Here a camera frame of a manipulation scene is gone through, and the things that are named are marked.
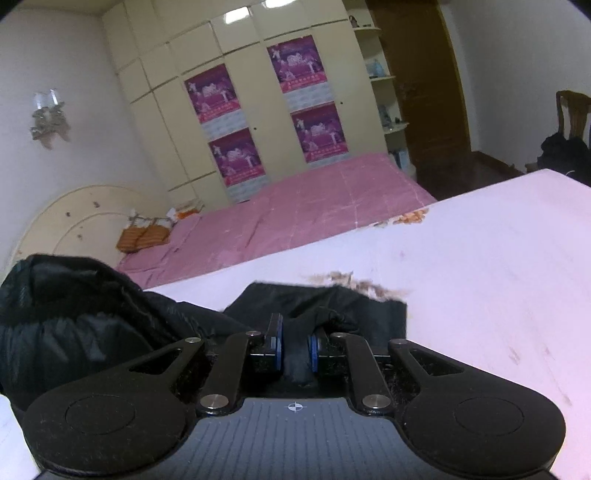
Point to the wooden chair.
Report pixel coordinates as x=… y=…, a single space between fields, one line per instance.
x=572 y=115

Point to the pink bed sheet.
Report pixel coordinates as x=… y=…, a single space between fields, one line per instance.
x=300 y=207

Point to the glass wall lamp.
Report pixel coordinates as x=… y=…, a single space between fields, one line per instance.
x=48 y=120

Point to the white floral bed sheet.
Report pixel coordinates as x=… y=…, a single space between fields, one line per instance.
x=485 y=277

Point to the cream corner shelf unit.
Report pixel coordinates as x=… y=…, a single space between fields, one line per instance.
x=381 y=92

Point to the brown wooden door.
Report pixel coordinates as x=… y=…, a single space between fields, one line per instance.
x=425 y=92

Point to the dark cloth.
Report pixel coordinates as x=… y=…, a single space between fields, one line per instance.
x=565 y=157

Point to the black hooded puffer jacket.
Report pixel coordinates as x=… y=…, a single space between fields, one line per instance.
x=69 y=323

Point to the purple wall poster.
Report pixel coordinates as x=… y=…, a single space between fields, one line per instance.
x=298 y=64
x=238 y=157
x=210 y=94
x=319 y=134

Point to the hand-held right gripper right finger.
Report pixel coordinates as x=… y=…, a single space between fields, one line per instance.
x=315 y=350

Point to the cream wardrobe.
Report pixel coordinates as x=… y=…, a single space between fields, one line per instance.
x=152 y=69

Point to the cream round headboard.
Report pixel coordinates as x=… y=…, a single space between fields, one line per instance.
x=78 y=217

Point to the orange patterned cloth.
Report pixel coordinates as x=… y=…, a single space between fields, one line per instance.
x=143 y=235

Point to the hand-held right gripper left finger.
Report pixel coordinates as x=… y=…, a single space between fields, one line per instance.
x=277 y=346

